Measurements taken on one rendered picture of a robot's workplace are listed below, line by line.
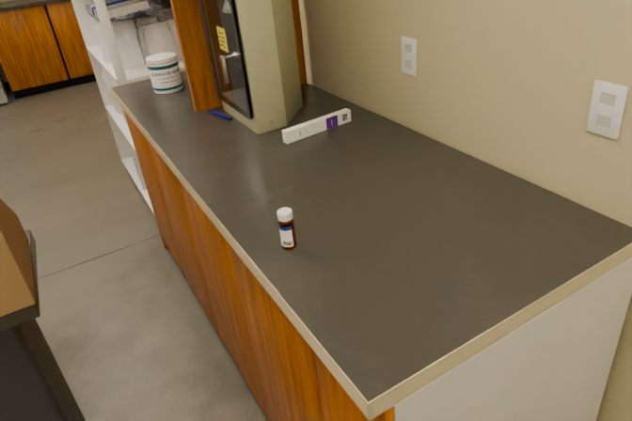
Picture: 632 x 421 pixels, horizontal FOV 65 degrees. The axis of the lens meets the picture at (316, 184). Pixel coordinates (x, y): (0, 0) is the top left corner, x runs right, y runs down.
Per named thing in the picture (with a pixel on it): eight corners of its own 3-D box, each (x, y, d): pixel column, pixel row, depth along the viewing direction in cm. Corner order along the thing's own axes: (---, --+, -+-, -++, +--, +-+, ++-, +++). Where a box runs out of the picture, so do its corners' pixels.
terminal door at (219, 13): (220, 98, 187) (198, -15, 168) (253, 120, 164) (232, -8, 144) (218, 98, 187) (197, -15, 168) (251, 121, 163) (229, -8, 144)
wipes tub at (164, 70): (179, 83, 228) (171, 50, 221) (187, 89, 218) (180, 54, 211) (150, 89, 223) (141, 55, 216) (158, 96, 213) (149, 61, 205)
